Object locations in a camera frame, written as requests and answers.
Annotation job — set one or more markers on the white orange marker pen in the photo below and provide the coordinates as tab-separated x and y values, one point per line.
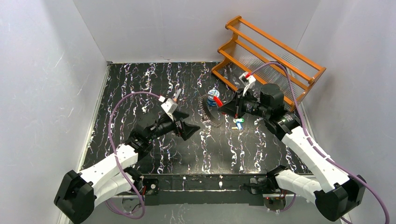
177	94

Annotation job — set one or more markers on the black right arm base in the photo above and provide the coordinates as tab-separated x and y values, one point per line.
266	185

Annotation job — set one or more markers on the aluminium frame rail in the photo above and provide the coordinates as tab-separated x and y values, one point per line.
119	204

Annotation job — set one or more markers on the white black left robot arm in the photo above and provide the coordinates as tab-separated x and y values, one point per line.
81	192

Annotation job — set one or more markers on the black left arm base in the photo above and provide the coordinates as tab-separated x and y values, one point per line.
147	186

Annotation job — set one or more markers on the green tagged key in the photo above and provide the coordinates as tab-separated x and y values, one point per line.
241	120

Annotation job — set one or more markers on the blue tagged key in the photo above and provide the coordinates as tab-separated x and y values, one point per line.
237	126

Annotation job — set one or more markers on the red handled spiked keyring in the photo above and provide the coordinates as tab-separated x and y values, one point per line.
206	113

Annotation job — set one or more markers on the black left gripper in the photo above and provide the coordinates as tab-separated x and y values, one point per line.
179	126

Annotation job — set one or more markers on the small blue white jar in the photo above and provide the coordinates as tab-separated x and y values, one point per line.
211	95

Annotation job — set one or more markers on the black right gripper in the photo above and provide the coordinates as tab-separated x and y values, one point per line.
238	105

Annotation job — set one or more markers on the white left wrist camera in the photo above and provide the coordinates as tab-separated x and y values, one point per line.
169	106

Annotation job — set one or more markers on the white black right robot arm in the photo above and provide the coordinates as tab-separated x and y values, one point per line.
334	192

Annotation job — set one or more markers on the orange wooden shelf rack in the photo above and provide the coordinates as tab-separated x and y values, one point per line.
253	50

